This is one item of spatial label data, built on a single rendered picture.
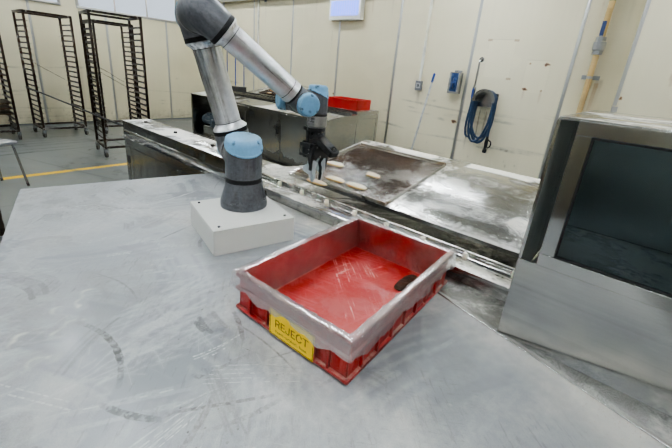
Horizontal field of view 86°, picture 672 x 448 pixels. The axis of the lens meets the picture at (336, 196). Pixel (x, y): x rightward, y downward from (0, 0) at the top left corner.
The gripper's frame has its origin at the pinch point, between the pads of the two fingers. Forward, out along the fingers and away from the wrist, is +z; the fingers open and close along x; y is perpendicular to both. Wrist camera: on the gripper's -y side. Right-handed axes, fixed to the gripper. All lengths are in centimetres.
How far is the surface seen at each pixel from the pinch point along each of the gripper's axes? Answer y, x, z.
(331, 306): -48, 44, 11
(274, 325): -47, 61, 8
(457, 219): -52, -16, 4
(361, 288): -49, 33, 11
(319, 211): -11.0, 9.5, 8.1
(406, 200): -31.0, -17.7, 3.9
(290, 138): 237, -204, 44
